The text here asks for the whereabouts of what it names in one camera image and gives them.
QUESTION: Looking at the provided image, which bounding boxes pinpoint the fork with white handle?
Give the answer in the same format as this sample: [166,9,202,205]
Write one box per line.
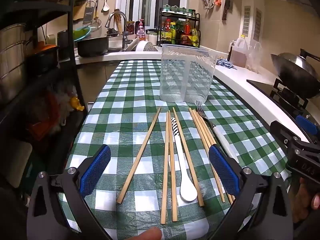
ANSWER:
[196,100,240,167]

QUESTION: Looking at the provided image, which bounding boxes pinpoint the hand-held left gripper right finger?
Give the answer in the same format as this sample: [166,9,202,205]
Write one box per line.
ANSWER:
[208,145,294,240]

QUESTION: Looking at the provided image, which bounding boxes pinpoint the white spoon with striped handle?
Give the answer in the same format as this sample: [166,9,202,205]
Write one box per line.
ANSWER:
[171,117,198,202]

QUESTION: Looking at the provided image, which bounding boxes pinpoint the yellow plastic object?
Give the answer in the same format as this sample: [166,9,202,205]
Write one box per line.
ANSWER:
[69,96,85,112]

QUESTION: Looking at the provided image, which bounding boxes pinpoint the kitchen window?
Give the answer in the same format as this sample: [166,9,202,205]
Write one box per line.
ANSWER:
[116,0,190,29]

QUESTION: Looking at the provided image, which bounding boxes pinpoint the row of green-lidded spice jars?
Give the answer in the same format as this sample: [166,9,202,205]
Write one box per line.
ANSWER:
[162,4,197,17]

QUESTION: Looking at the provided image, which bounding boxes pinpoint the pink detergent bottle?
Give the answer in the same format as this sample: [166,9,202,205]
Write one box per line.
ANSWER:
[135,19,147,42]

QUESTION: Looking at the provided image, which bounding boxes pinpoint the clear plastic utensil container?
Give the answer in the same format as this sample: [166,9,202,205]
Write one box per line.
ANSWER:
[159,44,218,103]

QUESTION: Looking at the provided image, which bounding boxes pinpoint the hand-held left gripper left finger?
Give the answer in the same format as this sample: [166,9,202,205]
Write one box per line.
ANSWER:
[26,144,118,240]

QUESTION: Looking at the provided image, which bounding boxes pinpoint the hanging metal grater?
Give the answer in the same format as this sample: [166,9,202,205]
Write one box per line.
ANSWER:
[82,0,94,25]

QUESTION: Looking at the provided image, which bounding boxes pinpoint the steel stockpot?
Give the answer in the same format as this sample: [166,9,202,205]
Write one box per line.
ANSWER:
[0,22,28,105]

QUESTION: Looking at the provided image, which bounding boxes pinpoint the person's left hand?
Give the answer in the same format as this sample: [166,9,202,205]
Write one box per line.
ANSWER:
[120,226,163,240]

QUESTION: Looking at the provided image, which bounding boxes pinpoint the blue dish cloth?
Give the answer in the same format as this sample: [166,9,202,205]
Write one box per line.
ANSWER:
[216,58,238,70]

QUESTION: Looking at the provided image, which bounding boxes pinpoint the clear plastic jug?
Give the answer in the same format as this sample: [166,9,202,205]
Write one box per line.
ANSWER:
[246,41,263,73]

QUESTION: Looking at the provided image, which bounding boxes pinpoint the black pot with orange lid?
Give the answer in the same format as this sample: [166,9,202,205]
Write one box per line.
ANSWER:
[26,44,60,77]

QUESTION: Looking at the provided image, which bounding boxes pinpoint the person's right hand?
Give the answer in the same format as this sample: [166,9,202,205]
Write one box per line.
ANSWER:
[291,177,320,224]

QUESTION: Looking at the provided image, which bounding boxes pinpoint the white jar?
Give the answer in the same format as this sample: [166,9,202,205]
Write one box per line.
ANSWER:
[147,31,158,46]

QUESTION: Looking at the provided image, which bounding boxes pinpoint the white dish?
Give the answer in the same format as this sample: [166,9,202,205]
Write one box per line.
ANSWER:
[124,38,139,52]

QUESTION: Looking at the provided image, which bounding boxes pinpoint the red plastic bag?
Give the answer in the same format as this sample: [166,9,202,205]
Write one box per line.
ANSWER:
[27,90,63,143]

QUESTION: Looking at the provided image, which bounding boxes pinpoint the hanging mesh strainer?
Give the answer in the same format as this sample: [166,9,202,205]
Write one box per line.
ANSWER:
[90,0,103,29]

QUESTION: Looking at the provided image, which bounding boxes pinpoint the black gas stove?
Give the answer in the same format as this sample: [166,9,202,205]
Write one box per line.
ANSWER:
[246,77,320,140]

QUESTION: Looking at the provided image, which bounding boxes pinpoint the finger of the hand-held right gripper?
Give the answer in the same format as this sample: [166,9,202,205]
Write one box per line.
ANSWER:
[294,114,320,145]
[270,120,302,146]

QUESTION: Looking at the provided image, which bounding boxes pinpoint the green checked tablecloth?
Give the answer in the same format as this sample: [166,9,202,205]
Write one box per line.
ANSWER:
[57,59,293,240]

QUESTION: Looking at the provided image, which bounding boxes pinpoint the brown cooking oil jug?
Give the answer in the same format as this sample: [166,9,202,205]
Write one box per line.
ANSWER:
[229,35,249,68]

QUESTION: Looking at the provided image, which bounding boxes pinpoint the red-capped sauce bottle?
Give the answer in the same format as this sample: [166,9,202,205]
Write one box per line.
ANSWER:
[164,19,171,43]

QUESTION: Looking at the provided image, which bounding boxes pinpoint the steel wok with lid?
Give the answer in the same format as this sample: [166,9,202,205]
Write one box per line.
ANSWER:
[270,49,320,99]

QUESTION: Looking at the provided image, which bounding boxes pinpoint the red sauce bottle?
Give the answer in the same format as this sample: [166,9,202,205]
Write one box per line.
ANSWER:
[182,19,192,46]

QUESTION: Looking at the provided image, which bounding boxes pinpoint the white perforated colander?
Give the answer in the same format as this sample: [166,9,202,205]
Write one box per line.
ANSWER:
[136,41,159,52]

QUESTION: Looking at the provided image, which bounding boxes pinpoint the hanging kitchen knife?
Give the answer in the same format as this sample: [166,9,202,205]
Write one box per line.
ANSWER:
[222,0,231,21]

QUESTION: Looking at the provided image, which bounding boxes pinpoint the yellow-labelled sauce bottle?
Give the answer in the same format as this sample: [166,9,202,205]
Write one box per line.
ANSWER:
[170,22,177,44]

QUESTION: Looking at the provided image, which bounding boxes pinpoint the black shelf rack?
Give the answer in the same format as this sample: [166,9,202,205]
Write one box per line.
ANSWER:
[0,0,88,155]

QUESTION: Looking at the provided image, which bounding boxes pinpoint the dark cylindrical canister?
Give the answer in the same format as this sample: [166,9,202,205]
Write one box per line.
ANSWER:
[57,30,73,60]

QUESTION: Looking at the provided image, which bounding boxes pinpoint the white wall vent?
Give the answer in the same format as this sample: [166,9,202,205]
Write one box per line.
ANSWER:
[241,5,252,37]
[253,8,262,42]

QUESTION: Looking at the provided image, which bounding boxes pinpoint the black cooking pot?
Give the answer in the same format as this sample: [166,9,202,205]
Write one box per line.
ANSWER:
[76,37,110,57]

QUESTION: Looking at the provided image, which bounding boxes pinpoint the chrome kitchen faucet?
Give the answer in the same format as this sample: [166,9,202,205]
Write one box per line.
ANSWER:
[105,11,133,50]

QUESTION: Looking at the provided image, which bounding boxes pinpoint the black spice rack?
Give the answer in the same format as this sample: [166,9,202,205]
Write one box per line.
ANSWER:
[158,7,202,48]

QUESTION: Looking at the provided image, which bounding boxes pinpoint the green plastic basin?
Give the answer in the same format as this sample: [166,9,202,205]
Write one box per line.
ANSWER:
[72,26,92,42]

